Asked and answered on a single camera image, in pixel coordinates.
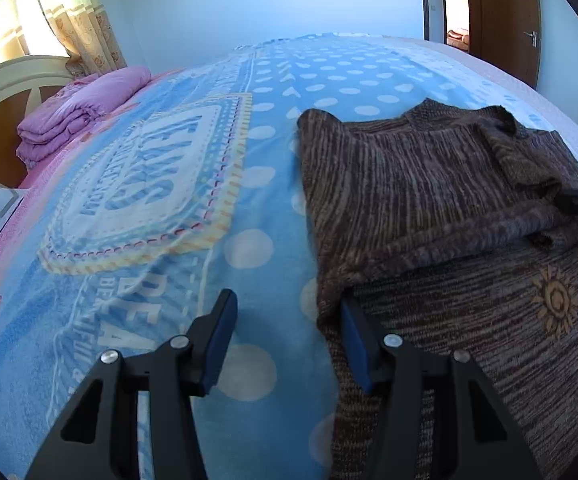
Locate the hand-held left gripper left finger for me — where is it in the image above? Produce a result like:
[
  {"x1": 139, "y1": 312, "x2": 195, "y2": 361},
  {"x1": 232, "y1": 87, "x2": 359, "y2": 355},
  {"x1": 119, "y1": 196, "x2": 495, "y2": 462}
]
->
[{"x1": 24, "y1": 288, "x2": 240, "y2": 480}]

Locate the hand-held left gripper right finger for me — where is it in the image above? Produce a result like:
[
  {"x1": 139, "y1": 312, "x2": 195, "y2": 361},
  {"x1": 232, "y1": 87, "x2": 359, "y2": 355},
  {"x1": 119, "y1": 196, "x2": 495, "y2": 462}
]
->
[{"x1": 340, "y1": 294, "x2": 545, "y2": 480}]

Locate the brown knit sweater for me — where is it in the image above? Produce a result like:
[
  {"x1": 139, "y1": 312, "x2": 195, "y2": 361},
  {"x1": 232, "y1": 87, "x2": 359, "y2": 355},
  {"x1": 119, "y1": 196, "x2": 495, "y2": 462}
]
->
[{"x1": 295, "y1": 99, "x2": 578, "y2": 480}]

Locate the blue printed blanket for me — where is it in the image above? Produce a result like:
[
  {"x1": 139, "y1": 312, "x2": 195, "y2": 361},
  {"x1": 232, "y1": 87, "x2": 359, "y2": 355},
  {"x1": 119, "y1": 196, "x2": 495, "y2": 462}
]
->
[{"x1": 0, "y1": 31, "x2": 578, "y2": 480}]

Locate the brown wooden door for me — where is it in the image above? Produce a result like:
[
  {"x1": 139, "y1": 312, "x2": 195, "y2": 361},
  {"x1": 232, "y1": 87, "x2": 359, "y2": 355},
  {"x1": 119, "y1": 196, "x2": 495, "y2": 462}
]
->
[{"x1": 478, "y1": 0, "x2": 542, "y2": 90}]

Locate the sofa beyond doorway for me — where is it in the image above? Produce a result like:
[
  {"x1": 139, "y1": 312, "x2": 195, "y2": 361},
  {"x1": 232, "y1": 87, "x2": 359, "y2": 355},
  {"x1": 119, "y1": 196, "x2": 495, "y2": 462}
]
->
[{"x1": 446, "y1": 27, "x2": 470, "y2": 53}]

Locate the folded pink quilt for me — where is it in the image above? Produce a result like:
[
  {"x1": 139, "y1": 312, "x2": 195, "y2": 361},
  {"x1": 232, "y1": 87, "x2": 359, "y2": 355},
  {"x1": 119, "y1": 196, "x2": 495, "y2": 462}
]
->
[{"x1": 16, "y1": 66, "x2": 152, "y2": 165}]

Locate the beige patterned curtain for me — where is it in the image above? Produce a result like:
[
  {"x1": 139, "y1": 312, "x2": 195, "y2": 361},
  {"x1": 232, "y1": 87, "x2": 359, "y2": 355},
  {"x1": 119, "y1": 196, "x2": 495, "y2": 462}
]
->
[{"x1": 0, "y1": 0, "x2": 128, "y2": 81}]

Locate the dark door frame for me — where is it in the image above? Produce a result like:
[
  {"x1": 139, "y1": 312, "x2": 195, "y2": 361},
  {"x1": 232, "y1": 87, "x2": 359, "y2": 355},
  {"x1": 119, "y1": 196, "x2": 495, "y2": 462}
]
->
[{"x1": 417, "y1": 0, "x2": 445, "y2": 43}]

